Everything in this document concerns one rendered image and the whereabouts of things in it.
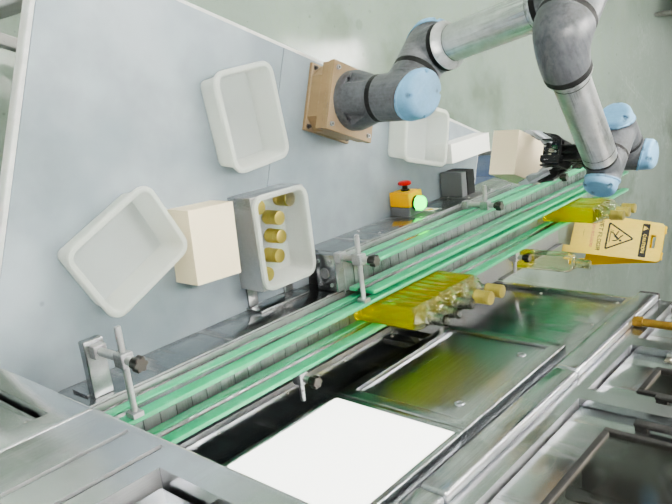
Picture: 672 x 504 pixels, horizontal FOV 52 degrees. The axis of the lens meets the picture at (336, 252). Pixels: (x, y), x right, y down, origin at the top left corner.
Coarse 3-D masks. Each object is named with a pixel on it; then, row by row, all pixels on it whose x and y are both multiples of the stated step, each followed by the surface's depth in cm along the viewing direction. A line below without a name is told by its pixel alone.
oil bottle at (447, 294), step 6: (402, 288) 178; (408, 288) 177; (414, 288) 176; (420, 288) 175; (426, 288) 175; (432, 288) 174; (438, 288) 174; (444, 288) 173; (450, 288) 173; (432, 294) 172; (438, 294) 171; (444, 294) 170; (450, 294) 170; (456, 294) 172; (444, 300) 170; (450, 300) 170
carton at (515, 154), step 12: (504, 132) 185; (516, 132) 183; (492, 144) 187; (504, 144) 185; (516, 144) 182; (528, 144) 187; (540, 144) 192; (492, 156) 187; (504, 156) 184; (516, 156) 182; (528, 156) 187; (492, 168) 187; (504, 168) 184; (516, 168) 183; (528, 168) 188; (540, 168) 194; (516, 180) 192
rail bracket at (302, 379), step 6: (306, 372) 151; (294, 378) 151; (300, 378) 150; (306, 378) 149; (312, 378) 148; (318, 378) 148; (300, 384) 150; (312, 384) 147; (318, 384) 148; (300, 390) 152; (300, 396) 152
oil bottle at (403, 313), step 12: (384, 300) 170; (396, 300) 169; (408, 300) 168; (360, 312) 173; (372, 312) 171; (384, 312) 168; (396, 312) 165; (408, 312) 163; (420, 312) 162; (384, 324) 170; (396, 324) 166; (408, 324) 164; (420, 324) 162
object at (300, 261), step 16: (272, 192) 157; (288, 192) 160; (304, 192) 164; (256, 208) 153; (272, 208) 167; (288, 208) 168; (304, 208) 165; (256, 224) 154; (288, 224) 170; (304, 224) 167; (256, 240) 155; (288, 240) 171; (304, 240) 168; (288, 256) 172; (304, 256) 170; (288, 272) 168; (304, 272) 167; (272, 288) 159
